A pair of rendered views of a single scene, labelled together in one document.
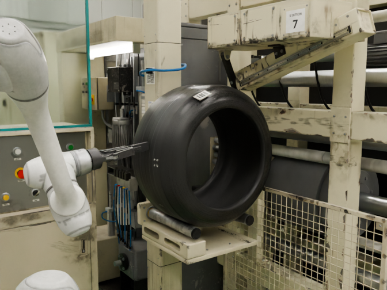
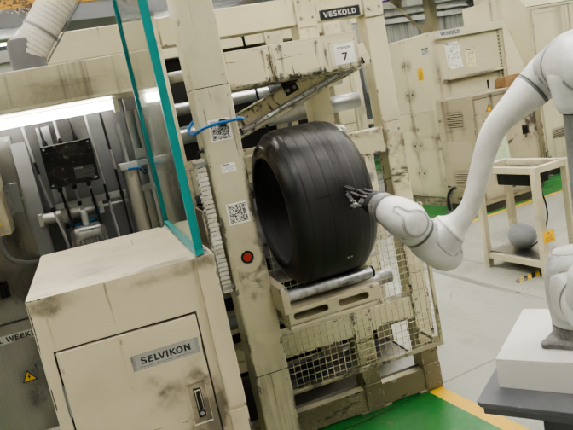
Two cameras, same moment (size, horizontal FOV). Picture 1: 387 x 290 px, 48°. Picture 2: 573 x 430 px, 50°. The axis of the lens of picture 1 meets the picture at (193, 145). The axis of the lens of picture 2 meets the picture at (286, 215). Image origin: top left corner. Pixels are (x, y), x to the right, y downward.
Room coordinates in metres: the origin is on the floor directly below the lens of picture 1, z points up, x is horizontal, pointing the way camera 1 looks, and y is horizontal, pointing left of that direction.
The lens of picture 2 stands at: (1.14, 2.13, 1.56)
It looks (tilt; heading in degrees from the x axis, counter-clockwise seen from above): 10 degrees down; 289
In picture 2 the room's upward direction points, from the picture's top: 11 degrees counter-clockwise
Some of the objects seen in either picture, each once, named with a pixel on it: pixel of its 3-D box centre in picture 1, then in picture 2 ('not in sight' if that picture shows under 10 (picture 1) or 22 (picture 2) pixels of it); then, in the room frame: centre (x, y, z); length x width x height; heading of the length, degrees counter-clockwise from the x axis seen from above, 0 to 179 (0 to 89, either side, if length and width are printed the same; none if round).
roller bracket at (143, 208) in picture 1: (176, 207); (270, 288); (1.96, 0.08, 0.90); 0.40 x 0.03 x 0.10; 126
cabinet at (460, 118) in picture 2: not in sight; (491, 148); (1.10, -5.09, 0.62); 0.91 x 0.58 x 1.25; 44
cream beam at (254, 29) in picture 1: (272, 28); (280, 64); (1.89, -0.34, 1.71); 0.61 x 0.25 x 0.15; 36
